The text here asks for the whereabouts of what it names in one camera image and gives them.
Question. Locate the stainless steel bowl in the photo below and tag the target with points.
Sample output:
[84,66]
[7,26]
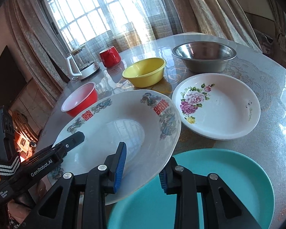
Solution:
[205,64]

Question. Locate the teal plate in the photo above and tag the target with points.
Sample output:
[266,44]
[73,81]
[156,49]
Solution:
[228,167]

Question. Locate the lace tablecloth gold flowers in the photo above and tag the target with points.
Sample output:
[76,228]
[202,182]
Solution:
[271,128]

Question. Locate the large white plate red print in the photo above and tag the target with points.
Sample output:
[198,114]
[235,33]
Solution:
[133,124]

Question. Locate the dark flat television screen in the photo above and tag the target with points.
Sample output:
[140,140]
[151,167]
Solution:
[7,76]

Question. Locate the white plate pink flowers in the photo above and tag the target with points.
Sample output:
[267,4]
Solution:
[224,114]

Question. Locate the wooden chair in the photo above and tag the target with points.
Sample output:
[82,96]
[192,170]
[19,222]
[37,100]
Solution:
[23,128]

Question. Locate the yellow plastic bowl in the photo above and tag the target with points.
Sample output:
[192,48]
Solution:
[145,76]

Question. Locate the beige patterned curtain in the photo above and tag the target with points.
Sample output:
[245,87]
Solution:
[26,40]
[205,9]

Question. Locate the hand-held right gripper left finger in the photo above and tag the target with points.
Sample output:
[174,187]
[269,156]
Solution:
[120,167]

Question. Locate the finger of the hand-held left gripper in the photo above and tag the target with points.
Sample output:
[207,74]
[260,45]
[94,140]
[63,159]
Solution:
[71,139]

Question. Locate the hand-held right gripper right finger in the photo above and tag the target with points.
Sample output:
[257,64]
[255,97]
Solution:
[163,179]

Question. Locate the red mug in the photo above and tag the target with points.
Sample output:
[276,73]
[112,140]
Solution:
[109,57]

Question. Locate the sheer mesh curtain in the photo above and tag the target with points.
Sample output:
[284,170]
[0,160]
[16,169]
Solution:
[138,31]

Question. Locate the barred window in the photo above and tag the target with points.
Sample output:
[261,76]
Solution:
[81,12]

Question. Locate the red bowl white inside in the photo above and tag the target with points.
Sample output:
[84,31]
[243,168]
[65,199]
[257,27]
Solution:
[85,102]

